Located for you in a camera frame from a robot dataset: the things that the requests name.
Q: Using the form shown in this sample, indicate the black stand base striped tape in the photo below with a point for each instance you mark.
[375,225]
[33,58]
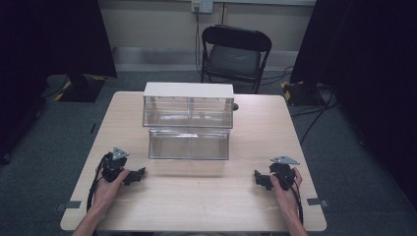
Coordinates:
[82,90]
[303,93]

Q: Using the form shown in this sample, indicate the white wall socket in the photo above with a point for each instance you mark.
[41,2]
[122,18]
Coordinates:
[202,6]

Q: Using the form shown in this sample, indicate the black curtain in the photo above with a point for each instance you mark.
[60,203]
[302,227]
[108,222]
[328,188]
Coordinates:
[49,49]
[367,65]

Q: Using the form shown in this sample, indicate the small black knob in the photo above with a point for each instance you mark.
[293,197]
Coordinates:
[235,106]

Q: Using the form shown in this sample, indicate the person's right hand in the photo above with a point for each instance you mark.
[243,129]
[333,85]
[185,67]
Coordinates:
[284,196]

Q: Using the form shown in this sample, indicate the clear plastic drawer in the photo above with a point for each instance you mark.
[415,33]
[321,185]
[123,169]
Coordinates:
[188,146]

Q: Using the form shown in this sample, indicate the clear cabinet with white top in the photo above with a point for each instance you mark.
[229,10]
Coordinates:
[188,105]

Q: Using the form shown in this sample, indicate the grey tape strip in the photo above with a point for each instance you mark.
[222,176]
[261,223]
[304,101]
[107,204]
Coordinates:
[315,202]
[72,204]

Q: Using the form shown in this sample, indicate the black folding chair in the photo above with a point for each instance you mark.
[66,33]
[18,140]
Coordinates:
[234,57]

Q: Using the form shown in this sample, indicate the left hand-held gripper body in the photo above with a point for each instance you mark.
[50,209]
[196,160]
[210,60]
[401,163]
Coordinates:
[113,167]

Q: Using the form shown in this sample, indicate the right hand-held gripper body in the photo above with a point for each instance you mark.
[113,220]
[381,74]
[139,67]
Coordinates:
[283,170]

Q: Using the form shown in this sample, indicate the person's left hand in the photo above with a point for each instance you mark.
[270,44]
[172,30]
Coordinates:
[106,191]

